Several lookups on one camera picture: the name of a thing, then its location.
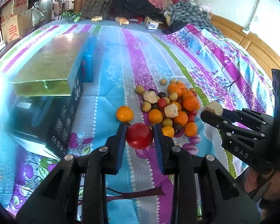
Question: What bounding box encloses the small open cardboard box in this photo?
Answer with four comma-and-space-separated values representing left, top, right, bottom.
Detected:
144, 16, 164, 31

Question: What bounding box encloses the floral striped bedsheet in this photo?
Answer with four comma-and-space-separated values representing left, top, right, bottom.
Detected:
0, 19, 278, 224

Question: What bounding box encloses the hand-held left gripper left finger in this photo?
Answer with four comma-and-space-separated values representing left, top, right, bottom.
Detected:
15, 123, 128, 224

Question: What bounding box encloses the pile of tan apricots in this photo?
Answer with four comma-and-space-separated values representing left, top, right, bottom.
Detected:
135, 79, 178, 127

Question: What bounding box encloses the brown plaid garment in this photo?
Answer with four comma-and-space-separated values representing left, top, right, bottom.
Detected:
80, 0, 117, 20

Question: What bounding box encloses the cardboard box red symbol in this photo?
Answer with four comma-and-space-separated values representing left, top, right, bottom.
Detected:
0, 15, 33, 43

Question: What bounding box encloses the green crinkled bag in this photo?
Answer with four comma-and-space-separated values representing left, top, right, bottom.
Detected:
61, 12, 83, 24

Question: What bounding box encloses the patterned shopping bag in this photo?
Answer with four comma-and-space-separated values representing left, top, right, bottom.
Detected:
31, 6, 46, 28

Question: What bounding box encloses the person's right hand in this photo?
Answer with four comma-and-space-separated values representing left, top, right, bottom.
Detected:
245, 168, 280, 201

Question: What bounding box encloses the grey checkered shirt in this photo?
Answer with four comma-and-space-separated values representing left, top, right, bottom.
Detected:
164, 1, 224, 36

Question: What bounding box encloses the wooden headboard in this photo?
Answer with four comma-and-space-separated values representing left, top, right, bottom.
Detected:
210, 14, 280, 76

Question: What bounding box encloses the cream banana chunk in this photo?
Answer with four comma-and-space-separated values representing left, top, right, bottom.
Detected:
144, 91, 158, 103
164, 104, 179, 118

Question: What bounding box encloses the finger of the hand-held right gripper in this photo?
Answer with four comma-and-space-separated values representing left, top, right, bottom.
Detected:
200, 111, 269, 143
224, 108, 274, 132

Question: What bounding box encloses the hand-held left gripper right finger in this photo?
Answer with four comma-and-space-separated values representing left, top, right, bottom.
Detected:
153, 124, 263, 224

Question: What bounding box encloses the black product box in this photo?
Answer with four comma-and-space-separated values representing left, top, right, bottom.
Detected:
8, 76, 84, 160

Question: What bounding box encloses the flat yellow cardboard box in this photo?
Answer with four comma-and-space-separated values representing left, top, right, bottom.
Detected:
10, 31, 90, 97

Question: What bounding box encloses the blue product box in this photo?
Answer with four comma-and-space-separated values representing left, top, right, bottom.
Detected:
80, 55, 94, 83

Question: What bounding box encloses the beige bun piece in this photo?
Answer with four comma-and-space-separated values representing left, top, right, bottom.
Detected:
202, 101, 224, 117

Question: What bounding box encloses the cardboard box red print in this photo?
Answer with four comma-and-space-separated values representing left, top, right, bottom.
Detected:
0, 0, 29, 17

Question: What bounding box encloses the pile of oranges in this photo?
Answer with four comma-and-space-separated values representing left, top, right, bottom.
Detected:
116, 82, 200, 139

